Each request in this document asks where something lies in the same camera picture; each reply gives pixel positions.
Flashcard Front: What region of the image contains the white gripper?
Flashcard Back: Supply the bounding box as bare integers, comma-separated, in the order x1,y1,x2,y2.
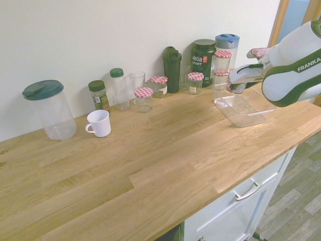
226,63,265,94

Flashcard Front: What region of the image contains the clear rectangular plastic container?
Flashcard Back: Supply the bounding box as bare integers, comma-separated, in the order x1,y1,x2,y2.
212,84,277,129

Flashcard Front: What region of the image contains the glass jar red checked lid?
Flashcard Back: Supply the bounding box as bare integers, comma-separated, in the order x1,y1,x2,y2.
133,87,153,113
187,72,205,95
212,70,230,91
150,75,169,98
214,50,232,72

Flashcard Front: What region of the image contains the dark Vega Sport tub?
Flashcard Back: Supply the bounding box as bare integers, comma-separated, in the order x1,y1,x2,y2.
191,39,217,88

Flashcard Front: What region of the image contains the clear pitcher blue lid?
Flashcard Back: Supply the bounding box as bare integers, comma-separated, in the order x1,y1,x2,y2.
215,33,240,69

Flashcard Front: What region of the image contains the short clear drinking glass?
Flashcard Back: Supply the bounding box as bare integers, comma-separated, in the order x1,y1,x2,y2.
179,65,192,90

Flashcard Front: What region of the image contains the dark green shaker bottle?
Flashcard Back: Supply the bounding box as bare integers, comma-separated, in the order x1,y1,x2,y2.
162,46,183,94

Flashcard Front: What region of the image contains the tall clear drinking glass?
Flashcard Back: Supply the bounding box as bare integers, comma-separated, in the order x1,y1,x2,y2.
129,71,146,91

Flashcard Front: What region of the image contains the white cabinet drawer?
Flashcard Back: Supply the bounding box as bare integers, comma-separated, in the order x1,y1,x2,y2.
184,147,298,241

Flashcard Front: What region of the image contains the clear bottle green cap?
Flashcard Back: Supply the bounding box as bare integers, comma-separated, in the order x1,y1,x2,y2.
109,68,131,111

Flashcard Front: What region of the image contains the spice jar dark green lid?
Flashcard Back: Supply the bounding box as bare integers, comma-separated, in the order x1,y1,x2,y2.
88,80,111,113

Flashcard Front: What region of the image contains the white mug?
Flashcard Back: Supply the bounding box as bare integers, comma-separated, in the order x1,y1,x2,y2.
85,109,112,138

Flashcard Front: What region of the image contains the large clear green-lidded canister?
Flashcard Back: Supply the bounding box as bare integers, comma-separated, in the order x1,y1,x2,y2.
22,79,77,141

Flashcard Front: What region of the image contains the wooden door frame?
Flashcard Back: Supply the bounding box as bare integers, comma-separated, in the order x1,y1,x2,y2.
267,0,291,48

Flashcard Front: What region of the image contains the silver drawer handle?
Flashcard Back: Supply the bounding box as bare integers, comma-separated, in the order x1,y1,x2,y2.
232,181,263,201

